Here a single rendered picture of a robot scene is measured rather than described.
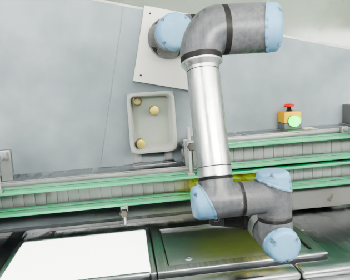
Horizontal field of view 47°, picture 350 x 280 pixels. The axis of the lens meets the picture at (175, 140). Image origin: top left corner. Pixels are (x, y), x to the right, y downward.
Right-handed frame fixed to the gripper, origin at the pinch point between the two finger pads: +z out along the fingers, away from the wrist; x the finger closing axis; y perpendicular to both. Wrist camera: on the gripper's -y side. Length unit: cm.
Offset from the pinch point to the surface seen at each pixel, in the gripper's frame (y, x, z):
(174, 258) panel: -18.7, -13.1, -5.3
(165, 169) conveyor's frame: -16.8, 5.2, 30.3
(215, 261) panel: -8.0, -12.4, -11.3
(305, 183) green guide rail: 33.9, -3.0, 24.8
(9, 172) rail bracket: -72, 8, 32
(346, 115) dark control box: 58, 19, 40
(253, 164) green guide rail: 13.8, 6.3, 22.3
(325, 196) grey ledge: 45, -10, 30
